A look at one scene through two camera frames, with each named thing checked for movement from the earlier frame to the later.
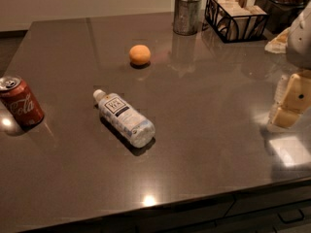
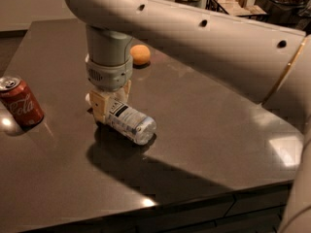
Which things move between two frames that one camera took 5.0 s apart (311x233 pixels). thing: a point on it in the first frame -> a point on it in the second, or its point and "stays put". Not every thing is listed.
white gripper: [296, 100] -> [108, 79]
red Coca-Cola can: [17, 95] stays put
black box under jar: [281, 16] stays put
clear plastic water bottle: [125, 118] stays put
